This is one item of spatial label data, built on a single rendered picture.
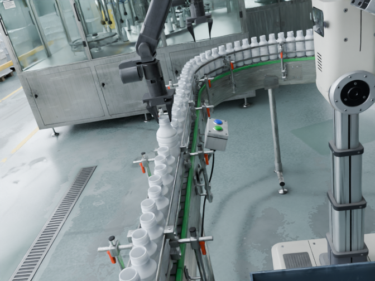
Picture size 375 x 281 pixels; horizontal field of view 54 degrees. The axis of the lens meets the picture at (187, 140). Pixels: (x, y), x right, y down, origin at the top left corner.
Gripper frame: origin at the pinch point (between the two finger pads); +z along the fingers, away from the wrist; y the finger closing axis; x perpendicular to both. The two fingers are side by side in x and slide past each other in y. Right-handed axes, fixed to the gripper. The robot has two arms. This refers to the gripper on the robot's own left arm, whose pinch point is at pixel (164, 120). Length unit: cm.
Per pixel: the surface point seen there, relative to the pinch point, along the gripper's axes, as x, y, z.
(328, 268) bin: -41, 41, 29
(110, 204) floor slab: 138, -93, 125
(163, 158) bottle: -10.8, -0.9, 8.5
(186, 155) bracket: 3.3, 3.9, 15.9
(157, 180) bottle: -25.2, -0.6, 7.5
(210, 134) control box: 11.4, 13.1, 13.0
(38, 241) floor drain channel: 99, -140, 124
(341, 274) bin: -41, 44, 32
